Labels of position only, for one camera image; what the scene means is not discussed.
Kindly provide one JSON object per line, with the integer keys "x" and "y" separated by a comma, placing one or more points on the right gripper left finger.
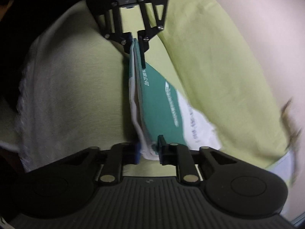
{"x": 114, "y": 160}

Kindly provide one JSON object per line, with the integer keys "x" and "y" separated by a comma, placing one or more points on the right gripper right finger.
{"x": 178, "y": 155}

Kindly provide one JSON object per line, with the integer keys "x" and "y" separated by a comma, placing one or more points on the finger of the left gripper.
{"x": 145, "y": 35}
{"x": 113, "y": 29}

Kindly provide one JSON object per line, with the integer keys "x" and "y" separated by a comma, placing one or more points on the white printed canvas shopping bag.
{"x": 158, "y": 108}

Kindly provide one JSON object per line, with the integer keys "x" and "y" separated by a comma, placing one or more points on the white fuzzy blanket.
{"x": 47, "y": 104}

